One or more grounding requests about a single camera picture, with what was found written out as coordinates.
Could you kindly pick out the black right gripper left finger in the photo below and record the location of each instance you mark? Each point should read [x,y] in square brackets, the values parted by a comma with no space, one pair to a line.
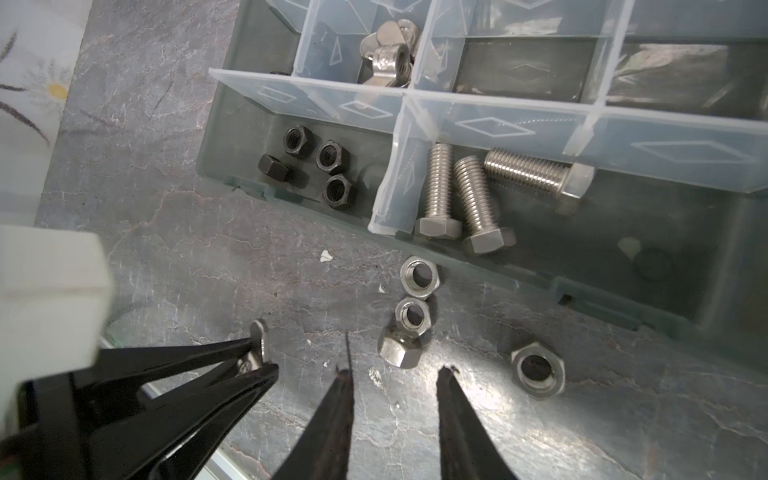
[323,450]

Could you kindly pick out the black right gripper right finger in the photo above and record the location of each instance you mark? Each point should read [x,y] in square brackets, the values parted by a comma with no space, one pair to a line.
[466,450]

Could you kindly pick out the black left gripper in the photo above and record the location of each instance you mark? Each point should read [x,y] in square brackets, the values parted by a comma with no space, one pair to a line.
[83,424]

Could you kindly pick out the silver wing nut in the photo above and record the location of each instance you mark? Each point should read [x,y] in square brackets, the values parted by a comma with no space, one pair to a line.
[257,355]
[391,65]
[392,32]

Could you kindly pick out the black hex nut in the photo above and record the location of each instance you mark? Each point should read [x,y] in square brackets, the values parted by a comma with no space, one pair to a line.
[338,192]
[274,168]
[298,141]
[332,158]

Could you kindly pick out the silver hex bolt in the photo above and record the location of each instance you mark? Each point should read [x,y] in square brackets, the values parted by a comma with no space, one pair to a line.
[486,236]
[552,177]
[437,221]

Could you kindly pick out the green transparent compartment box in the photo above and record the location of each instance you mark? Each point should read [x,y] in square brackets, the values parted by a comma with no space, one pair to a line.
[667,100]

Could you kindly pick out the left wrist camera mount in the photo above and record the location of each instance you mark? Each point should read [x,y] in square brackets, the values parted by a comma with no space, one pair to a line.
[56,294]

